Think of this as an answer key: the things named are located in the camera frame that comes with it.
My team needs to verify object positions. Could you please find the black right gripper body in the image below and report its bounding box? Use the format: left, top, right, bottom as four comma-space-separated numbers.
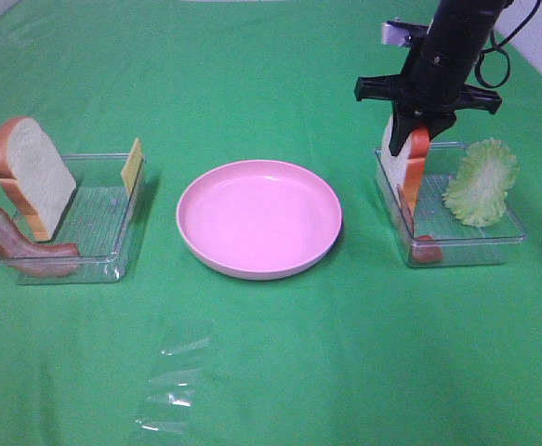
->
354, 36, 502, 118

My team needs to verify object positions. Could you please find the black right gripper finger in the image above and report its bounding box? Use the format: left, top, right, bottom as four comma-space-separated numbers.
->
426, 112, 456, 140
389, 105, 424, 156

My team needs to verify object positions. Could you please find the toy bread slice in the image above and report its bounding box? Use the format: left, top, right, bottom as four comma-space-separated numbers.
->
380, 116, 430, 215
0, 116, 76, 242

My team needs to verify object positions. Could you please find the green toy lettuce leaf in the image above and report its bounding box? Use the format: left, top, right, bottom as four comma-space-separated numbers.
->
442, 138, 519, 228

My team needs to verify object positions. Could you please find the toy bacon strip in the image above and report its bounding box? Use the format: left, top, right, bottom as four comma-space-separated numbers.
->
0, 208, 80, 278
396, 184, 444, 266

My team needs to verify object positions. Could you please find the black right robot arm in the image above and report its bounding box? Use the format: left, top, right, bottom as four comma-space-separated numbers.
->
354, 1, 508, 156

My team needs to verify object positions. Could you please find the clear right plastic tray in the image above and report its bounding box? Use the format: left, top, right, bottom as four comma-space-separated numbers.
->
373, 142, 526, 268

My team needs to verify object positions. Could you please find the clear plastic tray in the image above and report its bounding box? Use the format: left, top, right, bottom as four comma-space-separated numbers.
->
0, 153, 148, 284
373, 142, 526, 268

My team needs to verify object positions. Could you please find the pink round plate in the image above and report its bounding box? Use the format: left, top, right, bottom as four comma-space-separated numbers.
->
176, 160, 342, 281

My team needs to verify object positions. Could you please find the green tablecloth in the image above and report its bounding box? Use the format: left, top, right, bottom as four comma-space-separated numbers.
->
0, 1, 542, 445

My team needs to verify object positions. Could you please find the yellow toy cheese slice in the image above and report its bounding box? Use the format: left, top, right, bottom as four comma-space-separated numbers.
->
121, 138, 143, 197

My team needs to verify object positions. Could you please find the clear left plastic tray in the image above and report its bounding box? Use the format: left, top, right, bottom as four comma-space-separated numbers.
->
0, 153, 148, 284

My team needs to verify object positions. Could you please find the clear plastic film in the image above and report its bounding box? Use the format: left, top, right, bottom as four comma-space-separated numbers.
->
129, 320, 212, 445

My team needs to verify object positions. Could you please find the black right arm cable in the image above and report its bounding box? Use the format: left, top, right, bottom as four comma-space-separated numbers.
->
471, 0, 542, 88

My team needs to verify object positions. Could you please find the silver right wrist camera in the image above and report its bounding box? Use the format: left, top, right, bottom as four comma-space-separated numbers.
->
381, 20, 430, 47

